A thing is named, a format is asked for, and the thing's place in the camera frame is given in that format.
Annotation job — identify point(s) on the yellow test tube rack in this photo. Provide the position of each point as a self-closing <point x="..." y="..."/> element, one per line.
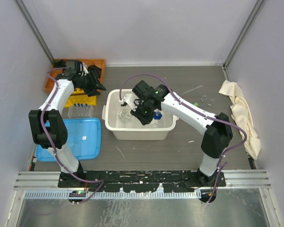
<point x="79" y="97"/>

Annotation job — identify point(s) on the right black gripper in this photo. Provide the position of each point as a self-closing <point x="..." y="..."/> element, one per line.
<point x="144" y="120"/>

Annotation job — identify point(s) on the cream cloth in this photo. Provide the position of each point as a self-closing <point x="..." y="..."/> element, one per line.
<point x="241" y="115"/>

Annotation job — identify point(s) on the rolled tie dark green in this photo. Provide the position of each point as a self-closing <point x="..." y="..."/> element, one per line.
<point x="59" y="63"/>

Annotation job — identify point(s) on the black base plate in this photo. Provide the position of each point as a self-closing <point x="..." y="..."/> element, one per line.
<point x="143" y="181"/>

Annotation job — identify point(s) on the rolled tie brown blue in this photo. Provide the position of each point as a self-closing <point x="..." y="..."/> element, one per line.
<point x="95" y="71"/>

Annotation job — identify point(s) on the blue plastic tray lid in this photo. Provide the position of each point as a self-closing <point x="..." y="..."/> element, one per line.
<point x="84" y="137"/>

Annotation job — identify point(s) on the blue hexagonal cap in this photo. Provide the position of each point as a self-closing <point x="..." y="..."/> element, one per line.
<point x="157" y="115"/>

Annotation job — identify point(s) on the white plastic bin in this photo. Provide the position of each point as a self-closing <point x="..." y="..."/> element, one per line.
<point x="134" y="130"/>

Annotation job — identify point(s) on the wooden compartment tray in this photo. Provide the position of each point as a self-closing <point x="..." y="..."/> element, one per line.
<point x="98" y="62"/>

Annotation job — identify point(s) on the clear plastic tube rack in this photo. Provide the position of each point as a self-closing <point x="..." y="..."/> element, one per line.
<point x="80" y="112"/>

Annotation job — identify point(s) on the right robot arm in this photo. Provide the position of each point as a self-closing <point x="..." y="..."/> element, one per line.
<point x="215" y="129"/>

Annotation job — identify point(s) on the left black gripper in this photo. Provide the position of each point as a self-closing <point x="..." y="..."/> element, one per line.
<point x="94" y="83"/>

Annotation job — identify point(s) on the metal crucible tongs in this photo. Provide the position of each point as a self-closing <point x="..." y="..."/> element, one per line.
<point x="206" y="102"/>

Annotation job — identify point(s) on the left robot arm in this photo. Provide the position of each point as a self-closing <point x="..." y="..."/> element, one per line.
<point x="46" y="123"/>

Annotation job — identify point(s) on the aluminium rail frame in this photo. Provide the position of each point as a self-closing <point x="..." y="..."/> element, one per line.
<point x="44" y="185"/>

